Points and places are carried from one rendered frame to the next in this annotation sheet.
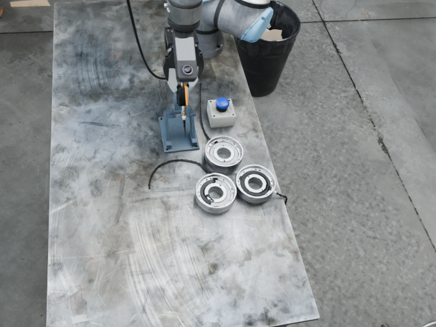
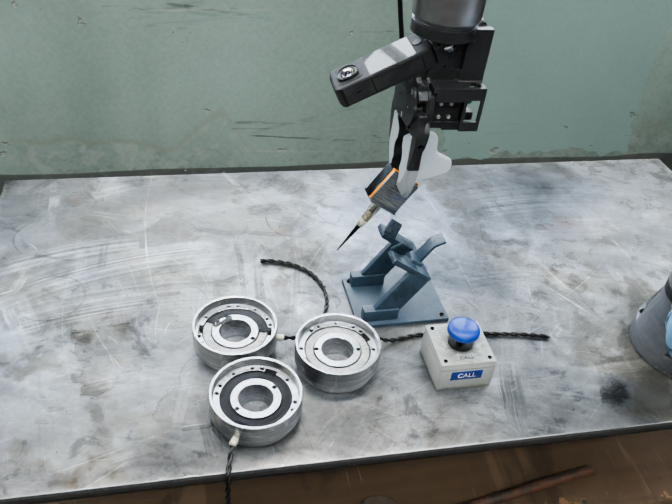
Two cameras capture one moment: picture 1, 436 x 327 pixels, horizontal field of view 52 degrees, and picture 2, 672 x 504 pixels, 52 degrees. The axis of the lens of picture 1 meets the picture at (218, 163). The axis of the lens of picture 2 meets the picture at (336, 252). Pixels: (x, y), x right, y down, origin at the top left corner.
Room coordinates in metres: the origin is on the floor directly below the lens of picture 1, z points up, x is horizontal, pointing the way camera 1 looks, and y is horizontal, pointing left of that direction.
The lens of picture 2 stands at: (0.78, -0.61, 1.45)
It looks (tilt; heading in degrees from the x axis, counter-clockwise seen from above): 38 degrees down; 95
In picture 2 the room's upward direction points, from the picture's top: 5 degrees clockwise
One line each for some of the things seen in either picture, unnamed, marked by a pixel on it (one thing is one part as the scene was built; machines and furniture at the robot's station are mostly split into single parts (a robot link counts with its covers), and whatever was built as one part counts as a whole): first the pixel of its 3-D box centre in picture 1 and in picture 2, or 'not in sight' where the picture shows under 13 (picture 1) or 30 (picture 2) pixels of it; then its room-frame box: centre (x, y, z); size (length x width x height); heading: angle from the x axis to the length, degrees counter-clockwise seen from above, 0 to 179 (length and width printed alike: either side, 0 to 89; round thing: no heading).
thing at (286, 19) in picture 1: (260, 51); not in sight; (1.93, -0.12, 0.21); 0.34 x 0.34 x 0.43
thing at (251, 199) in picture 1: (254, 185); (255, 402); (0.66, -0.11, 0.82); 0.10 x 0.10 x 0.04
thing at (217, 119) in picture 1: (220, 111); (461, 354); (0.90, 0.02, 0.82); 0.08 x 0.07 x 0.05; 19
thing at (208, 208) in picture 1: (215, 194); (235, 335); (0.61, -0.01, 0.82); 0.10 x 0.10 x 0.04
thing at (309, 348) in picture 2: (223, 155); (336, 354); (0.74, -0.01, 0.82); 0.08 x 0.08 x 0.02
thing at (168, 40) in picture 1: (182, 37); (440, 73); (0.81, 0.13, 1.14); 0.09 x 0.08 x 0.12; 20
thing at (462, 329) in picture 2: (222, 106); (461, 339); (0.89, 0.02, 0.85); 0.04 x 0.04 x 0.05
